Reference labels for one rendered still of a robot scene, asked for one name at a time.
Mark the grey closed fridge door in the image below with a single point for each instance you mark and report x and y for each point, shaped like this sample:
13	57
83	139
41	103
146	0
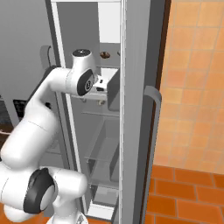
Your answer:
23	32

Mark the grey open fridge door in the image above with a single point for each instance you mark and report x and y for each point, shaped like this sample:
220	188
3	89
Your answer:
135	58

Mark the brown mushroom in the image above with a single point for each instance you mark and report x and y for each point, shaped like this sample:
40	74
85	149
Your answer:
105	54

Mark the grey fridge cabinet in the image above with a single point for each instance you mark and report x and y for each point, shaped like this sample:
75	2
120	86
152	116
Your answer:
78	26

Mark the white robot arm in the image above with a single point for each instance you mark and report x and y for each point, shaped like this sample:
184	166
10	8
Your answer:
35	137

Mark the black dispenser panel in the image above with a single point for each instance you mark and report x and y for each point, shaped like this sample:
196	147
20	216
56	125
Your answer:
19	108

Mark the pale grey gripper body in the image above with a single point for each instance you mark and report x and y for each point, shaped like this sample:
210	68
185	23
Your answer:
114	92

